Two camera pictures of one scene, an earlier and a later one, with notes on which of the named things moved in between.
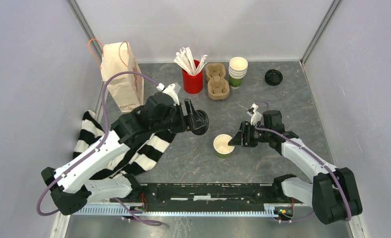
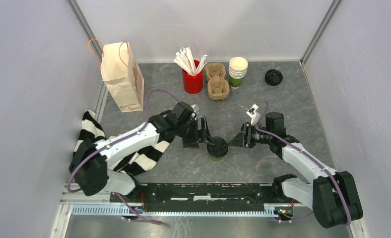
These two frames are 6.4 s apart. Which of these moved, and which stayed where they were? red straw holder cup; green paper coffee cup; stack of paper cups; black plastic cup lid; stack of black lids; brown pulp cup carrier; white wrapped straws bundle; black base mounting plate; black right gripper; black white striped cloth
Moved: black plastic cup lid; green paper coffee cup
Stayed: black white striped cloth; black base mounting plate; brown pulp cup carrier; stack of paper cups; red straw holder cup; stack of black lids; black right gripper; white wrapped straws bundle
